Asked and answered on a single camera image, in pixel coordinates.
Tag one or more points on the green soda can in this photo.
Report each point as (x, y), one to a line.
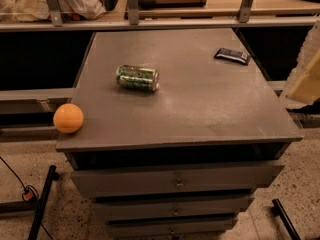
(137, 77)

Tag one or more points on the grey drawer cabinet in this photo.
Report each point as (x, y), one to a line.
(204, 111)

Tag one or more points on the orange ball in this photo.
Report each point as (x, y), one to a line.
(68, 118)

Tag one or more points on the middle grey drawer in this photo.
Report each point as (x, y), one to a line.
(172, 207)

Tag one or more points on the grey drawer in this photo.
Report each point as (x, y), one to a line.
(170, 227)
(172, 207)
(176, 179)

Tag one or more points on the top grey drawer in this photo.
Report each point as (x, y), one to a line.
(176, 179)

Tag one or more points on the bottom grey drawer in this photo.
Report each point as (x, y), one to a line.
(170, 227)

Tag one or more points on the white crumpled cloth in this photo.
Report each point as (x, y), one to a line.
(41, 10)

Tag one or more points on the black stand leg right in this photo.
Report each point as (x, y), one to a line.
(278, 210)

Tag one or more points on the black stand leg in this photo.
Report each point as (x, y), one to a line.
(278, 210)
(35, 204)

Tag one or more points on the black stand leg left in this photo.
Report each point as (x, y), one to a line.
(35, 204)

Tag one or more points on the grey metal rail frame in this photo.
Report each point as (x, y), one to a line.
(127, 14)

